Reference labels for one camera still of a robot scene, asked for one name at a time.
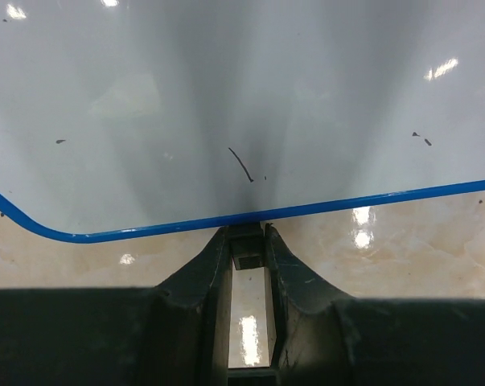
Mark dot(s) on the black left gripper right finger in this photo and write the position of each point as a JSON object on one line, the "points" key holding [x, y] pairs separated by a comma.
{"points": [[324, 336]]}

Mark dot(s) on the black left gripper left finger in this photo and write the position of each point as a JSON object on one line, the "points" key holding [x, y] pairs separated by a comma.
{"points": [[174, 333]]}

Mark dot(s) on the blue framed whiteboard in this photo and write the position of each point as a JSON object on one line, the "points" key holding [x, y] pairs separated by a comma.
{"points": [[122, 119]]}

